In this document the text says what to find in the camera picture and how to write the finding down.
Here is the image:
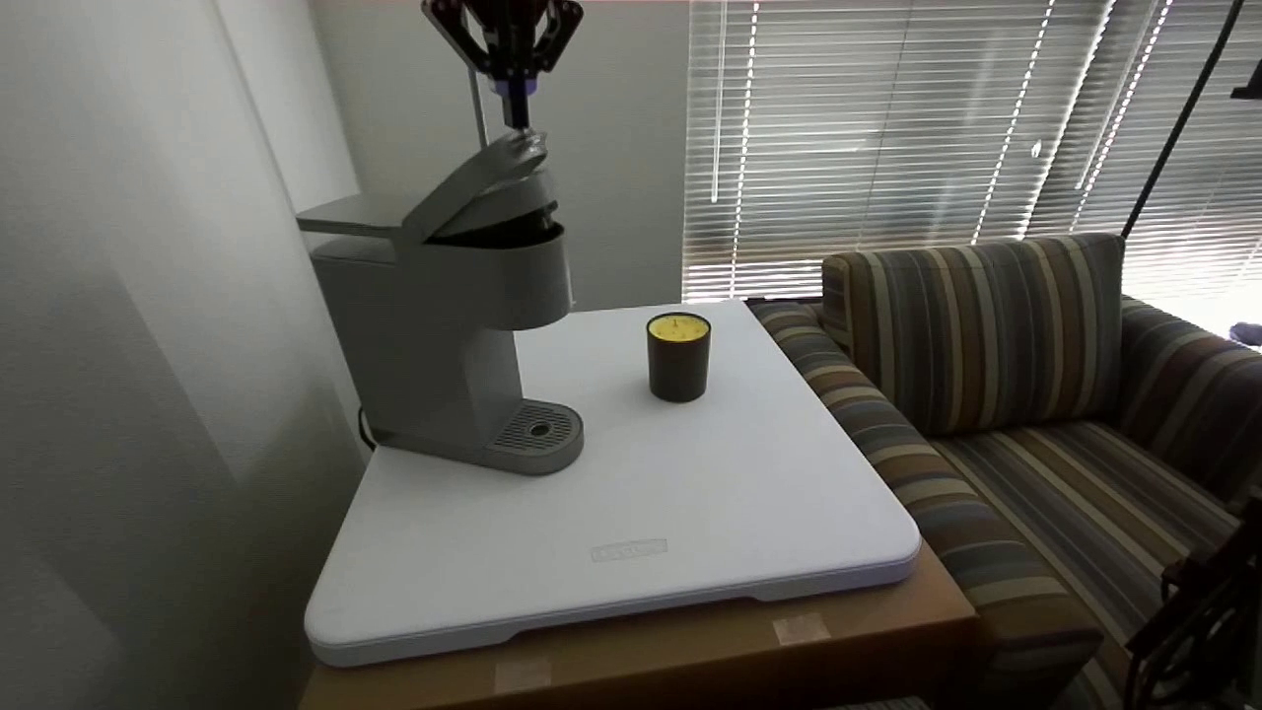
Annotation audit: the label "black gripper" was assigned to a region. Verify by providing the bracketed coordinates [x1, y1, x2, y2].
[421, 0, 588, 132]

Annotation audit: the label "grey coffee maker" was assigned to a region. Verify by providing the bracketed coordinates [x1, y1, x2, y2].
[297, 124, 588, 479]

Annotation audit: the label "yellow candle in dark jar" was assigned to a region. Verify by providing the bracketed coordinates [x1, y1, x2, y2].
[642, 306, 719, 404]

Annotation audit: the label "white window blinds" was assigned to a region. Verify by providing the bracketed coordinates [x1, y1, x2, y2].
[684, 0, 1262, 329]

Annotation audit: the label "white plastic board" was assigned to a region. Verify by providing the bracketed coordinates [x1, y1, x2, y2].
[301, 300, 922, 670]

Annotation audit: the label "striped fabric sofa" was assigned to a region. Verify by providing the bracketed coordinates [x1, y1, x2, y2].
[746, 233, 1262, 710]

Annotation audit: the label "thin black stand pole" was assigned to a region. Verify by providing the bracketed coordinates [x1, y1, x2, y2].
[1120, 0, 1250, 243]

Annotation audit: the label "black metal frame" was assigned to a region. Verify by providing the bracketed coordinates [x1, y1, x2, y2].
[1125, 487, 1262, 710]

